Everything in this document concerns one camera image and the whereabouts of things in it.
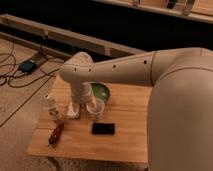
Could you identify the long wooden beam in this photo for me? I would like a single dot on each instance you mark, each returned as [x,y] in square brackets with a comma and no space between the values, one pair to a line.
[96,45]

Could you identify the white rectangular block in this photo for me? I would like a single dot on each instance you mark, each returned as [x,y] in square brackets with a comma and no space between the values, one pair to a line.
[73,110]

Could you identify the white paper cup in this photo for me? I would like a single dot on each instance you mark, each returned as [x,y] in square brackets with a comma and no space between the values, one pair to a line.
[96,111]

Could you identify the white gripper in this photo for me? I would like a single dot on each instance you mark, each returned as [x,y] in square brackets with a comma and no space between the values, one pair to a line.
[81,93]

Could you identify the wooden table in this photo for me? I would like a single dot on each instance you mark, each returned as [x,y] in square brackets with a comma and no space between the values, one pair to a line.
[126,109]

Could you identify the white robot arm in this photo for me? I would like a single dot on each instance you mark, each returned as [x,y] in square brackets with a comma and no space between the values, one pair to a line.
[180,107]

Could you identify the black smartphone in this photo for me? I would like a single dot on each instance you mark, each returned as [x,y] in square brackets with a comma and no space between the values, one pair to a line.
[103,128]

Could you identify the green ceramic bowl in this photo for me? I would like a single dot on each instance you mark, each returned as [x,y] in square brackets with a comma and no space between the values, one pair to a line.
[101,91]

